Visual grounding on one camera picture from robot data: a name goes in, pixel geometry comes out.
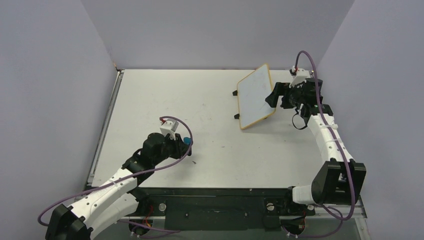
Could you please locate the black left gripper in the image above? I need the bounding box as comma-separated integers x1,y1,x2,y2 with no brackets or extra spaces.
153,131,190,166

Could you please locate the blue whiteboard eraser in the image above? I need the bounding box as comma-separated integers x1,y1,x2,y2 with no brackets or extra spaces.
183,137,192,145

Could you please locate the yellow framed whiteboard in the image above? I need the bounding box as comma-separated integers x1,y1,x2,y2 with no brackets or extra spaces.
236,63,276,130

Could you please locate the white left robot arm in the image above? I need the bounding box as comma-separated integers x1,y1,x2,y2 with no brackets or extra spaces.
45,132,193,240

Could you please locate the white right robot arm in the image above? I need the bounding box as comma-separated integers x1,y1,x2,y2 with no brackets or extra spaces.
265,77,367,214

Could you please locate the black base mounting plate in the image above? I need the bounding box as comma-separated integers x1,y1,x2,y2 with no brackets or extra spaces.
129,187,316,231

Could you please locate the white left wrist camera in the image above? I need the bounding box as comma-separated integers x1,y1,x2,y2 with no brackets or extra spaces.
159,118,179,140

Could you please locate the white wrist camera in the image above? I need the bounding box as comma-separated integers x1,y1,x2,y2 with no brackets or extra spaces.
159,118,179,140
289,66,311,88

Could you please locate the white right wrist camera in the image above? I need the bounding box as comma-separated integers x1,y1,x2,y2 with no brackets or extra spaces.
289,66,311,88

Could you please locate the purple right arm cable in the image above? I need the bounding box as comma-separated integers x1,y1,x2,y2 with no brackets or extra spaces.
281,50,357,239

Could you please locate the aluminium front rail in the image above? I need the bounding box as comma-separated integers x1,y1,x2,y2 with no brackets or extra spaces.
67,195,368,220

